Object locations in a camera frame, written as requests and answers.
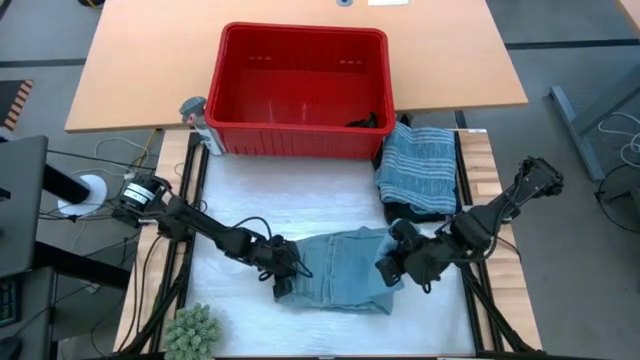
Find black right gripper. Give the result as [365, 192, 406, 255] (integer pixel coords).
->
[374, 218, 454, 295]

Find black garment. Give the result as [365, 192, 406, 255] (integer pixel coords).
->
[383, 198, 462, 225]

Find light blue garment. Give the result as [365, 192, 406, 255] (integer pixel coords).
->
[273, 225, 407, 316]

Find striped blue-green towel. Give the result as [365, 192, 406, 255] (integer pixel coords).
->
[374, 122, 459, 216]

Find red plastic bin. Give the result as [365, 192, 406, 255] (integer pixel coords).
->
[203, 21, 397, 161]

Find green artificial plant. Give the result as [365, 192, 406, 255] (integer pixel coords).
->
[162, 301, 223, 360]

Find small black cloth item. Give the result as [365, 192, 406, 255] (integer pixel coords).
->
[344, 112, 379, 130]

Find clear spray bottle grey trigger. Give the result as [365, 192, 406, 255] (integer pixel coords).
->
[178, 95, 227, 157]

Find white round stand base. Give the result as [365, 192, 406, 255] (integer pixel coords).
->
[56, 173, 109, 218]

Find light wooden desk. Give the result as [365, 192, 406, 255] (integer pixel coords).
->
[622, 0, 640, 29]
[64, 0, 530, 134]

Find black desk beam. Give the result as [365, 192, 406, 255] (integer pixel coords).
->
[32, 241, 132, 290]

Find grey metal table leg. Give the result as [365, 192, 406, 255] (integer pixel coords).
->
[548, 63, 640, 182]

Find black stand pole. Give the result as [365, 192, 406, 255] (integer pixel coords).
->
[42, 159, 93, 204]

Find dark grey monitor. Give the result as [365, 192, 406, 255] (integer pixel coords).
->
[0, 134, 50, 279]

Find orange black striped mat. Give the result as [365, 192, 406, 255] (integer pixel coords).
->
[0, 78, 34, 134]

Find black left camera cable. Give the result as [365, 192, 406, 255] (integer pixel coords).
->
[232, 215, 315, 280]

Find black aluminium table frame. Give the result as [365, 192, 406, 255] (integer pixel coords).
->
[113, 127, 546, 360]

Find yellow floor cable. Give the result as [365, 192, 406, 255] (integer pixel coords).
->
[133, 128, 157, 174]

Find black floor cable loop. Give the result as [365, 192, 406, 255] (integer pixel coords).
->
[593, 163, 640, 232]

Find white floor cable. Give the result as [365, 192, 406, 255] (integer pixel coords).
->
[597, 110, 640, 157]

